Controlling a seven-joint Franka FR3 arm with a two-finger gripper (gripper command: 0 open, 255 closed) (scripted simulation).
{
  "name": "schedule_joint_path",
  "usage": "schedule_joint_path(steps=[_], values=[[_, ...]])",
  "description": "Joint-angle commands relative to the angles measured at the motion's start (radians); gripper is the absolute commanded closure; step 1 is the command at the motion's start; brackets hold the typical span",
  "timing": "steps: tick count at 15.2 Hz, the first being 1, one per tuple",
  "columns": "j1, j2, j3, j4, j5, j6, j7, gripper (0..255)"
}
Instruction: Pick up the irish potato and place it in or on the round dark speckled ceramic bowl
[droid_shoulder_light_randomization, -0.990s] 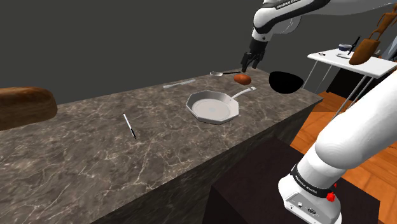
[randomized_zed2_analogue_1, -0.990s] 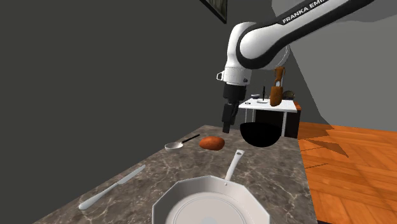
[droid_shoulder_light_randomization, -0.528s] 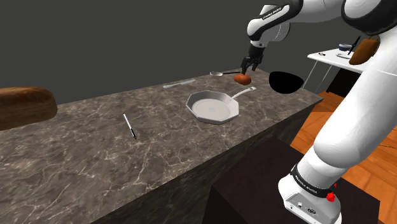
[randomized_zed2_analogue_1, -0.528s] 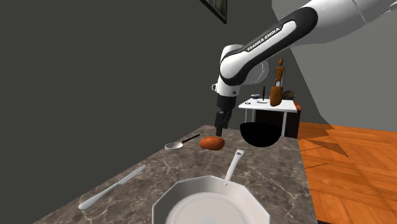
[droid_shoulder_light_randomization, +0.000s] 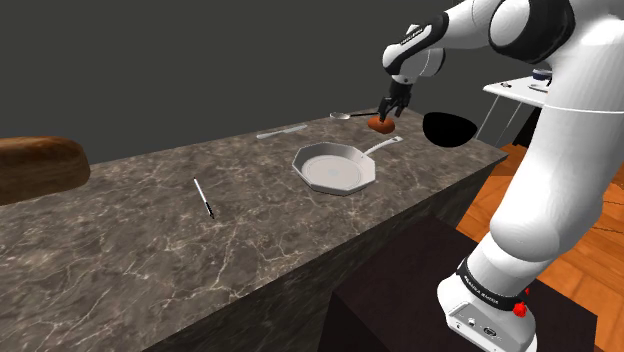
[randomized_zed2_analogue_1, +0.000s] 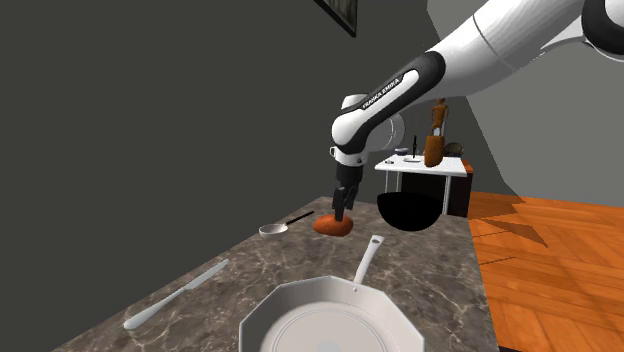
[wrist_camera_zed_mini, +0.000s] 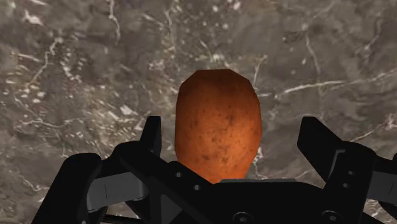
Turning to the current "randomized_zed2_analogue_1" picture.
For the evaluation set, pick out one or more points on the black bowl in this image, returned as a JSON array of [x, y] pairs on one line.
[[408, 212]]

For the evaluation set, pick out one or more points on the white side table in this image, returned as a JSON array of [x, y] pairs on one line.
[[429, 168]]

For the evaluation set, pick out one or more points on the dark framed wall picture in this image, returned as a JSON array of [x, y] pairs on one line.
[[341, 12]]

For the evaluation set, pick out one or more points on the orange-brown potato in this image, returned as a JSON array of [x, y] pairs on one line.
[[333, 226]]

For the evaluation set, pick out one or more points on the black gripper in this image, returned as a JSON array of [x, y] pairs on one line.
[[349, 174]]

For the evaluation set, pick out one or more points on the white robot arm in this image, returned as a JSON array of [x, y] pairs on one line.
[[492, 39]]

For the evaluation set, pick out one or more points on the white frying pan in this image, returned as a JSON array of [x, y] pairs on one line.
[[331, 317]]

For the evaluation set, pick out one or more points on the black cabinet with orange top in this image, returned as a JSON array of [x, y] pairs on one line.
[[458, 192]]

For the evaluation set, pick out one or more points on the silver table knife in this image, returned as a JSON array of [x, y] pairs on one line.
[[166, 300]]

